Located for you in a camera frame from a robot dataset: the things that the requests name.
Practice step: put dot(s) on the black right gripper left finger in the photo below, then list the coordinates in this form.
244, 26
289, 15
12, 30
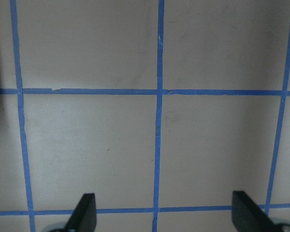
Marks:
84, 217

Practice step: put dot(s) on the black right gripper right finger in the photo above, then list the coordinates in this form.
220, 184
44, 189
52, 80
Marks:
248, 217

